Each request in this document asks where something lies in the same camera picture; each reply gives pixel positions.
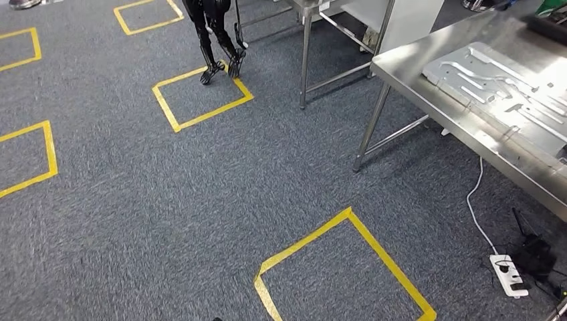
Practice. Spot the stainless steel side table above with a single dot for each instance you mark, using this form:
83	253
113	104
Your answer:
305	53

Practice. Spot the chrome stand base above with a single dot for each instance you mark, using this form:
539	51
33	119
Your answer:
483	4

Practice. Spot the black humanoid robot legs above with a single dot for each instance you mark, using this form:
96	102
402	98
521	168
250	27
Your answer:
206	26

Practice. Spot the black power adapter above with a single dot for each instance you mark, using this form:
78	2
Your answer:
536	257

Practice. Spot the white power strip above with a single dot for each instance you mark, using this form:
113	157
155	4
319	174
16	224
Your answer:
509	274

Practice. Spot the yellow floor tape marking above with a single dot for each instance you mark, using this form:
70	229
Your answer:
381	257
168	111

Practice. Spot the stamped sheet metal panel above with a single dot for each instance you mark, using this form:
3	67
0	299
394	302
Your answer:
487	75

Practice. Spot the stainless steel workbench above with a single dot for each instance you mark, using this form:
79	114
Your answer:
412	57

